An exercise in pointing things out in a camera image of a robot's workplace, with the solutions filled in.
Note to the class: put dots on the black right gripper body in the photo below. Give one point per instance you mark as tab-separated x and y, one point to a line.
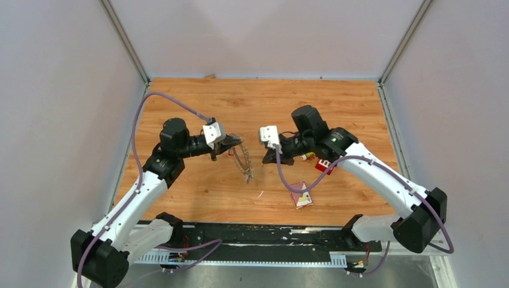
294	146

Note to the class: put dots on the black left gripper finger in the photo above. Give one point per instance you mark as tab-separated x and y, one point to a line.
232	139
227	149

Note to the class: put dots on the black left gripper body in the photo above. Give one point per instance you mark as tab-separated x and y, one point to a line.
215	150

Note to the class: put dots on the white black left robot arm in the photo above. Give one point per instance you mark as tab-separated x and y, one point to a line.
105	253

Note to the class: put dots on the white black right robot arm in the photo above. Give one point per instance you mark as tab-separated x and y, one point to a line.
420	213

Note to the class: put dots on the toy brick car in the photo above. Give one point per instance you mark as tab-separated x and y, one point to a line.
308	156

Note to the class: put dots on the red white toy brick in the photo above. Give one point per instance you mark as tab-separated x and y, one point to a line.
324	166

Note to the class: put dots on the playing card box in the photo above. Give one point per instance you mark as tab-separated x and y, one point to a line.
300	200

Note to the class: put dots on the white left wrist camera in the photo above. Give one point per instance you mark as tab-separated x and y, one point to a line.
214	133

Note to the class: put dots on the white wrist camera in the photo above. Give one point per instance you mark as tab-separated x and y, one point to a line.
269	137
214	133

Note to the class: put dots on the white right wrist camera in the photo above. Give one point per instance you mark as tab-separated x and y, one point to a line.
269	137

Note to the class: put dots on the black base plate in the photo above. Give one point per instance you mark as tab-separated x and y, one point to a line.
220	241

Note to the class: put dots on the slotted white cable duct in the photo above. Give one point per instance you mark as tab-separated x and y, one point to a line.
335	260

